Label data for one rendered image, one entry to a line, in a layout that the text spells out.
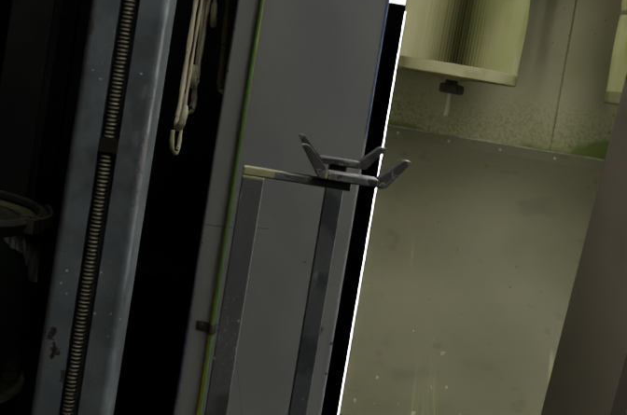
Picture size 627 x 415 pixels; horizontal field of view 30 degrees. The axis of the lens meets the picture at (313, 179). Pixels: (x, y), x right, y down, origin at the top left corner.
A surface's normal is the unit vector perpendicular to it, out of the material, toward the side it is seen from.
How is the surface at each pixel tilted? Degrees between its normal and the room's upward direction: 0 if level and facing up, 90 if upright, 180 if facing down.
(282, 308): 90
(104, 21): 90
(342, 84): 90
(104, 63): 90
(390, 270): 57
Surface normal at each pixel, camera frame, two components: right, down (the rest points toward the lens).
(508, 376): 0.11, -0.47
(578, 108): 0.03, 0.07
